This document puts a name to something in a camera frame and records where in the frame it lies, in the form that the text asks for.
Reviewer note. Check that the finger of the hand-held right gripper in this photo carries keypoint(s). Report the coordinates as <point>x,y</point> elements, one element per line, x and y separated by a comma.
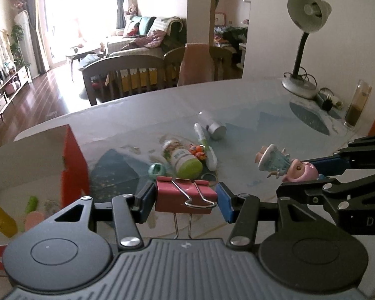
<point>303,188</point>
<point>329,164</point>

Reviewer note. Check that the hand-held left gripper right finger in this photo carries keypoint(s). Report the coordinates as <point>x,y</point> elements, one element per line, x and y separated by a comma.
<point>225,203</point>

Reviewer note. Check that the wooden dining chair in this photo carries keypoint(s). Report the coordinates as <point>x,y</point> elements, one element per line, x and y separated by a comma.
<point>125,62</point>

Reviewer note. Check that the green capped plastic bottle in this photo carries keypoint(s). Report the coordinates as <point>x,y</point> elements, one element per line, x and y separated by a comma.
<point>182,159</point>

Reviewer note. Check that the sofa with cushions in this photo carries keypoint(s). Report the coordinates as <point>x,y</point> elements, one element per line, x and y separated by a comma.
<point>143,40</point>

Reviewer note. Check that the clear bottle with silver cap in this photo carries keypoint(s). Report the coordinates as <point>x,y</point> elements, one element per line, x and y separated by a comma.
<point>214,126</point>

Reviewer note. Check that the red cardboard box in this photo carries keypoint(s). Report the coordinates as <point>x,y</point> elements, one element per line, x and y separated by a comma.
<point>75,159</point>

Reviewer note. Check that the wooden chair with pink cloth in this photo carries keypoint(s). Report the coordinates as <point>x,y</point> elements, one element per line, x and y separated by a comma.
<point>222,65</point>

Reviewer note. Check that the white and green pen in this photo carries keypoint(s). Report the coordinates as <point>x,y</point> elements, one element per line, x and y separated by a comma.
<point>206,145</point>

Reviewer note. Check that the green potted plant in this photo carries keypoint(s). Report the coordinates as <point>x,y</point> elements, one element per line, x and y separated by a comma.
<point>16,43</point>

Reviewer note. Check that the green marker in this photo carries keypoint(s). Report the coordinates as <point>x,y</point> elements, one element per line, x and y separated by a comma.
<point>32,205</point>

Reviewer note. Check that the yellow seat cushion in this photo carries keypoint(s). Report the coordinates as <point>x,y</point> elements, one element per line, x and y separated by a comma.
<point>137,79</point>

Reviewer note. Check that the white standing air conditioner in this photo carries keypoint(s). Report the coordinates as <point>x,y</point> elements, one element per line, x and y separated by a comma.
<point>22,37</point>

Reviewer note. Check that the grey curtain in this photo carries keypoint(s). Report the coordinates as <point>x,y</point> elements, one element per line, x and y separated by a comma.
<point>119,0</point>
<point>34,31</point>

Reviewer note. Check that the pink binder clip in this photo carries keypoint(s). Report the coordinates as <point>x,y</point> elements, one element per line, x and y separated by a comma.
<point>175,198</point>

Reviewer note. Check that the red fish toy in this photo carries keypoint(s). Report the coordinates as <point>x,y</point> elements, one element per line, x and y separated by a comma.
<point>197,150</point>

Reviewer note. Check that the grey desk lamp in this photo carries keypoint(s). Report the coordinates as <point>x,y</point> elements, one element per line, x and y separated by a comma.
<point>300,84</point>

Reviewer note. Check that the green round toy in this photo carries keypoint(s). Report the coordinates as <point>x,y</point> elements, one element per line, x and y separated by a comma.
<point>157,169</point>

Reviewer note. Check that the wooden TV cabinet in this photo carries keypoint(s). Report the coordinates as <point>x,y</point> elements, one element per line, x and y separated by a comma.
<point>6,93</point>

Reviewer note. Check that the plush doll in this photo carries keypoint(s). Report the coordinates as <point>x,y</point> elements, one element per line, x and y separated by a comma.
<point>131,9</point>

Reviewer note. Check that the pink pig figurine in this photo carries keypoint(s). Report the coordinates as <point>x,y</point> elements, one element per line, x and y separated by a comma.
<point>278,162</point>

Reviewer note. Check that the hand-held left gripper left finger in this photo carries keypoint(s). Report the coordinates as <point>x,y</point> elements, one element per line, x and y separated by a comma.
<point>147,200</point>

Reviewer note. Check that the yellow block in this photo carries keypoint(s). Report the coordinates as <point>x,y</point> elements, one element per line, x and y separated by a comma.
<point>1,220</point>

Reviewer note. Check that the oval coffee table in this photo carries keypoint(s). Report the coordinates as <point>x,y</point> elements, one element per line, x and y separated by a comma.
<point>81,53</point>

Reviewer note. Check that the printed table cover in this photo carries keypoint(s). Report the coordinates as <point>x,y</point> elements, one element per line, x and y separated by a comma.
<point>143,112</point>

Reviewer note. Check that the pink cloth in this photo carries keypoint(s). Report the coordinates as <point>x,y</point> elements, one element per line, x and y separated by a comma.
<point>195,65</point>

